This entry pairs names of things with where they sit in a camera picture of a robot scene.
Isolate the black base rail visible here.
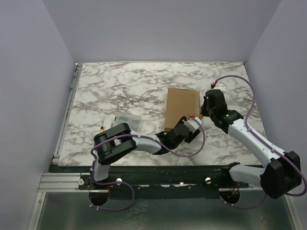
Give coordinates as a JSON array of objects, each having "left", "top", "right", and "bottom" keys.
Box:
[{"left": 79, "top": 165, "right": 248, "bottom": 199}]

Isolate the yellow handled screwdriver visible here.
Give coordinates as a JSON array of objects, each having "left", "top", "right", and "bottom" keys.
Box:
[{"left": 100, "top": 120, "right": 104, "bottom": 132}]

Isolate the clear plastic screw box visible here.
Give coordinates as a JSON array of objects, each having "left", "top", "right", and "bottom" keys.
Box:
[{"left": 114, "top": 114, "right": 142, "bottom": 132}]

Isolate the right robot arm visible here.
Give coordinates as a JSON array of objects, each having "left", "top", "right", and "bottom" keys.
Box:
[{"left": 201, "top": 89, "right": 303, "bottom": 199}]

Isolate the aluminium frame rail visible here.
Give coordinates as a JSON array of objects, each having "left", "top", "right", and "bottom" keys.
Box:
[{"left": 38, "top": 172, "right": 80, "bottom": 193}]

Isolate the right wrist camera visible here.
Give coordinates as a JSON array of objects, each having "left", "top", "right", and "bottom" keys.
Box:
[{"left": 211, "top": 81, "right": 225, "bottom": 91}]

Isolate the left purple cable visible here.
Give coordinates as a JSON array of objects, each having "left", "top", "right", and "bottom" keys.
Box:
[{"left": 90, "top": 118, "right": 206, "bottom": 211}]

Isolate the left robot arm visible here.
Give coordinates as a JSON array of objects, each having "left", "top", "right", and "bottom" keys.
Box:
[{"left": 89, "top": 116, "right": 206, "bottom": 189}]

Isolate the brown cardboard express box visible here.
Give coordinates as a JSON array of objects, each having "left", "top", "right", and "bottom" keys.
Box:
[{"left": 164, "top": 88, "right": 201, "bottom": 131}]

